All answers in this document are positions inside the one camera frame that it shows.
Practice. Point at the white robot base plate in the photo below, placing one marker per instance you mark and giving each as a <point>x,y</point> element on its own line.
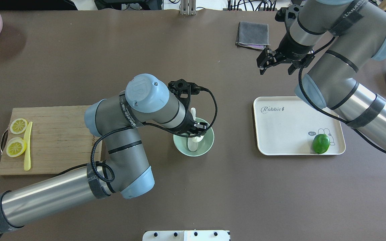
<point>187,235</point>

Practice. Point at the yellow plastic knife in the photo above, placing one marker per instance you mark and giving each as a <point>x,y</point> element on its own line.
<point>27,155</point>

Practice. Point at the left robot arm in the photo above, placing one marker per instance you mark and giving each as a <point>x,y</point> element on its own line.
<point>118,162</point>

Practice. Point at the grey folded cloth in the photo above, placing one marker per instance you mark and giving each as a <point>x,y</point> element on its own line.
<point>252,35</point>

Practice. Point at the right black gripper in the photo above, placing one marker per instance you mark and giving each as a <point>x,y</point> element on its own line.
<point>291,46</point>

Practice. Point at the upper lemon slice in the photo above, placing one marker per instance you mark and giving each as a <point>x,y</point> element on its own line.
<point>18,126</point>

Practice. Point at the lemon slice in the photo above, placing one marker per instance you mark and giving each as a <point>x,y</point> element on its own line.
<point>15,147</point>
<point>18,126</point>

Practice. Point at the wooden cutting board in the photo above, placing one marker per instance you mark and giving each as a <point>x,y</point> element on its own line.
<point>59,140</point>

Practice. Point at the cream rectangular tray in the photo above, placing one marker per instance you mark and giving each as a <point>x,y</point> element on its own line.
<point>285,125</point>

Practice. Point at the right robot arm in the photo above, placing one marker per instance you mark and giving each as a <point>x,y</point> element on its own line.
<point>359,34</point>

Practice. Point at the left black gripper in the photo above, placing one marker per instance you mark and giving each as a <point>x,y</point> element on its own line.
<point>188,123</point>

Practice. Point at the green lime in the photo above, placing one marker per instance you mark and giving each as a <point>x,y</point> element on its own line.
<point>321,143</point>

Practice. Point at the light green bowl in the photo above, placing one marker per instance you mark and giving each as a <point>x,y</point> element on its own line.
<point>204,145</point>

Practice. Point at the lower lemon slice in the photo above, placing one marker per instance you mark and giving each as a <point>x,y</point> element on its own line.
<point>15,147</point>

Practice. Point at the white ceramic spoon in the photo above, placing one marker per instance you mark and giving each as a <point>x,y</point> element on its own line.
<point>193,143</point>

